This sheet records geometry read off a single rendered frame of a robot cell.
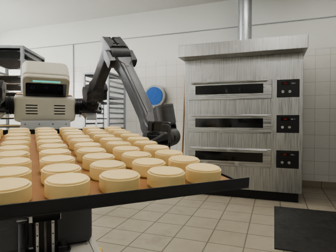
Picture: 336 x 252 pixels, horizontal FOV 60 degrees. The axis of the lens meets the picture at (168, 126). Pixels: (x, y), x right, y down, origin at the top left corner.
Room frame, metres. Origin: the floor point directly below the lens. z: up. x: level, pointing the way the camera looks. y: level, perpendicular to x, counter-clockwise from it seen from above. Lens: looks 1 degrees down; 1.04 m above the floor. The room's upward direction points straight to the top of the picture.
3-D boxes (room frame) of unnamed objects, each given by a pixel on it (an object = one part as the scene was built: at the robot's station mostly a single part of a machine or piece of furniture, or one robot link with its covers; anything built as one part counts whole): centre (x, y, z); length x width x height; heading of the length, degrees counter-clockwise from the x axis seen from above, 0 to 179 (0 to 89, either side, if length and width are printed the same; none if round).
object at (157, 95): (5.23, 0.23, 1.10); 0.41 x 0.15 x 1.10; 70
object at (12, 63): (3.41, 1.79, 1.68); 0.60 x 0.40 x 0.02; 3
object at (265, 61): (4.15, -1.07, 1.00); 1.56 x 1.20 x 2.01; 70
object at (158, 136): (0.75, 0.04, 0.97); 0.09 x 0.07 x 0.07; 160
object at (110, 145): (0.59, 0.10, 0.98); 0.05 x 0.05 x 0.02
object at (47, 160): (0.44, 0.17, 0.97); 0.05 x 0.05 x 0.02
